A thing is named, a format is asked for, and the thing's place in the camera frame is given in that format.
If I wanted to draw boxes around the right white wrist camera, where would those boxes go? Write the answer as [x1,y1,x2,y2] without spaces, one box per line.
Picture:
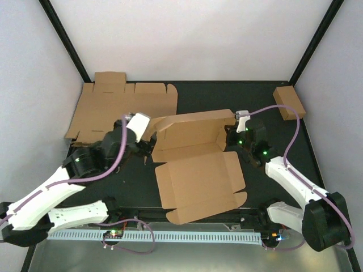
[235,110,250,133]

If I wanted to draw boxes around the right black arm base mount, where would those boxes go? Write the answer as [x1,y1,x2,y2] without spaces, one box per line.
[239,201,273,230]

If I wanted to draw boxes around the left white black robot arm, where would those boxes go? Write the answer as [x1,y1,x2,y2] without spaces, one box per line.
[1,113,156,247]

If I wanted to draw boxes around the right black frame post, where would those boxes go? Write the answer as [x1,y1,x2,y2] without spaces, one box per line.
[289,0,345,86]

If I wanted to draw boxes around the stack of flat cardboard blanks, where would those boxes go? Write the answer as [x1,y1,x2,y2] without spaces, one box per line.
[65,71,178,146]

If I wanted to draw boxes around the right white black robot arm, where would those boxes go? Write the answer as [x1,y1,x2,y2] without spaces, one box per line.
[225,117,353,252]

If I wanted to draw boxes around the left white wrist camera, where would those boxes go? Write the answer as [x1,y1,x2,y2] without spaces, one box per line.
[126,113,151,143]

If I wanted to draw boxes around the folded small cardboard box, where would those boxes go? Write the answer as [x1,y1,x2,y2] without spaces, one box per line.
[273,86,306,121]

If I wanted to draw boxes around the metal front plate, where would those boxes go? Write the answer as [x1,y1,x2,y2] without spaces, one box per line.
[29,240,362,271]

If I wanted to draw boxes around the black frame post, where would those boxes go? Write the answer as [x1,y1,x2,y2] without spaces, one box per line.
[289,0,345,86]
[39,0,92,83]

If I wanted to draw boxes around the left black frame post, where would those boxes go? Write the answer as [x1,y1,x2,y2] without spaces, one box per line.
[39,0,92,83]

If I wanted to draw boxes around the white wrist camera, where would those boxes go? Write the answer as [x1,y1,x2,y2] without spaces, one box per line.
[126,113,151,143]
[235,110,250,133]

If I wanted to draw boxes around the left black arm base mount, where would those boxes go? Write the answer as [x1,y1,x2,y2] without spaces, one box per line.
[86,209,141,229]

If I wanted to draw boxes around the black aluminium rail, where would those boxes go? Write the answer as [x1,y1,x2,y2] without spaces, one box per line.
[113,206,261,222]

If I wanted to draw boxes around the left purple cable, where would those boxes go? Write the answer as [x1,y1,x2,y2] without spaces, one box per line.
[0,113,156,254]

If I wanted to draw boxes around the white slotted cable duct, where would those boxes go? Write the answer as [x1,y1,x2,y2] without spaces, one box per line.
[48,229,262,245]

